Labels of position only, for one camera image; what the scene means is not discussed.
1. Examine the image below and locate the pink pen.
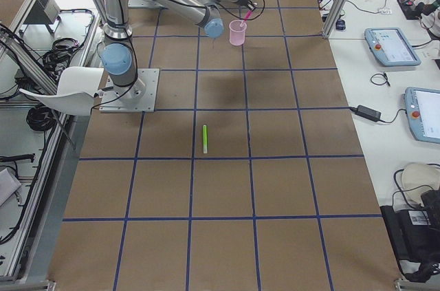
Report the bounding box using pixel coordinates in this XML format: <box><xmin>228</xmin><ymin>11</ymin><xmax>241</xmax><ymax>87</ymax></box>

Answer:
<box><xmin>240</xmin><ymin>10</ymin><xmax>253</xmax><ymax>28</ymax></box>

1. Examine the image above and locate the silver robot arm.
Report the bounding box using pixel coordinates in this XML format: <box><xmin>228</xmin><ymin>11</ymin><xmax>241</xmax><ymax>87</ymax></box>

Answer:
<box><xmin>101</xmin><ymin>0</ymin><xmax>255</xmax><ymax>103</ymax></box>

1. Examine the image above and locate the pink mesh cup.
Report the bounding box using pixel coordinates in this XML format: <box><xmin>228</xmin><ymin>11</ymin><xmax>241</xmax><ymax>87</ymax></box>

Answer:
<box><xmin>229</xmin><ymin>20</ymin><xmax>247</xmax><ymax>46</ymax></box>

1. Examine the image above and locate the green pen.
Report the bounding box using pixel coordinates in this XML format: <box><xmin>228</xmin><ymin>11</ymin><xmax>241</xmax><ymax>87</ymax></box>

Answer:
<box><xmin>202</xmin><ymin>125</ymin><xmax>208</xmax><ymax>154</ymax></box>

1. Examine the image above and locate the blue teach pendant far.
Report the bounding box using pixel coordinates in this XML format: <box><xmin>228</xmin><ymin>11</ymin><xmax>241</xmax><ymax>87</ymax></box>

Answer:
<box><xmin>364</xmin><ymin>28</ymin><xmax>421</xmax><ymax>67</ymax></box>

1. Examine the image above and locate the blue teach pendant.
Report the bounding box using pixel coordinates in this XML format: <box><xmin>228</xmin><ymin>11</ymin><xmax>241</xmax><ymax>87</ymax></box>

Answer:
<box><xmin>364</xmin><ymin>28</ymin><xmax>421</xmax><ymax>67</ymax></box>
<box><xmin>404</xmin><ymin>87</ymin><xmax>439</xmax><ymax>144</ymax></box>

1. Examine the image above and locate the black power adapter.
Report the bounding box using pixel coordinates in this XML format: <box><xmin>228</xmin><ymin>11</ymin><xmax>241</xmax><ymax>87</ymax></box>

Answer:
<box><xmin>349</xmin><ymin>105</ymin><xmax>381</xmax><ymax>122</ymax></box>

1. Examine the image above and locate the blue teach pendant near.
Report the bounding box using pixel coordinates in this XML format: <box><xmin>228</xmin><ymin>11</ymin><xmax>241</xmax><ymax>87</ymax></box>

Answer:
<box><xmin>404</xmin><ymin>87</ymin><xmax>439</xmax><ymax>144</ymax></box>

